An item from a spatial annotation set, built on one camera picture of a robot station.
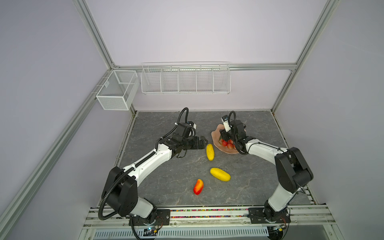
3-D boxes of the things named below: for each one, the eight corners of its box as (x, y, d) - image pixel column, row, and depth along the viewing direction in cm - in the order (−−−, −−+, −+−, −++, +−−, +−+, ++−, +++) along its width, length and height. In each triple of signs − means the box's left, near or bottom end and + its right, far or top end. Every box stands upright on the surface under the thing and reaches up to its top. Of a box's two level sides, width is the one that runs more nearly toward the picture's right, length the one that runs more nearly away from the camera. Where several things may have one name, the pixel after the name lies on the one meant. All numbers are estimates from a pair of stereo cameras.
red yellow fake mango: (191, 192, 83) (191, 190, 81) (198, 180, 88) (198, 178, 85) (198, 196, 82) (198, 194, 79) (205, 184, 86) (205, 182, 83)
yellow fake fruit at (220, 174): (208, 174, 89) (209, 171, 86) (212, 167, 92) (212, 165, 89) (227, 184, 86) (229, 182, 82) (230, 177, 88) (232, 174, 85)
